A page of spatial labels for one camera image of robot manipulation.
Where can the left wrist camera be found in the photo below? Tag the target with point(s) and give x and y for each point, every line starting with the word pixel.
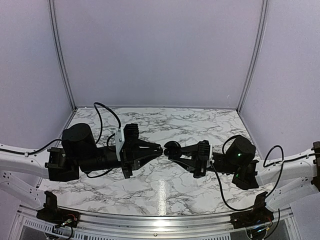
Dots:
pixel 122 136

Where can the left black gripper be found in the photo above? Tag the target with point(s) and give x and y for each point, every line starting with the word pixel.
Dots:
pixel 128 162

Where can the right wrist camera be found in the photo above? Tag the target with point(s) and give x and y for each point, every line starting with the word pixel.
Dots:
pixel 204 151

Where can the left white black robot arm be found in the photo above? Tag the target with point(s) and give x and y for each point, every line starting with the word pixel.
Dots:
pixel 79 153

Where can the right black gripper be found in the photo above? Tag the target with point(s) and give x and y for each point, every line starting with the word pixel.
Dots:
pixel 198 168

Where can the aluminium front rail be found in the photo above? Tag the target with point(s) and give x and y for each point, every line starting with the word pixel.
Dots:
pixel 102 226

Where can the black round charging case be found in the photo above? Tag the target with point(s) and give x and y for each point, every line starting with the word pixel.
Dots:
pixel 172 150

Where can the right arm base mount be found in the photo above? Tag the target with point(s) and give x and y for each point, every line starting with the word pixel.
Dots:
pixel 259 214

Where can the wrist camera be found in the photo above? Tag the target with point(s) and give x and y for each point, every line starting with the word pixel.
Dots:
pixel 122 136
pixel 204 151

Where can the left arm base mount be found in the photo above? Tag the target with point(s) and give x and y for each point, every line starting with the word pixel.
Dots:
pixel 53 214

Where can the corner aluminium post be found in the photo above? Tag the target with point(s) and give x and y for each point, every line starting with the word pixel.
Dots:
pixel 255 54
pixel 59 53

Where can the left corner aluminium post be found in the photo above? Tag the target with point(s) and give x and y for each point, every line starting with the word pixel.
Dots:
pixel 59 53

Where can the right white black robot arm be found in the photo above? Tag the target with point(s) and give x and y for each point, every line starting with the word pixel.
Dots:
pixel 294 177

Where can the right corner aluminium post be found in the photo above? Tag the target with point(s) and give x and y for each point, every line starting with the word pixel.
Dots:
pixel 255 54

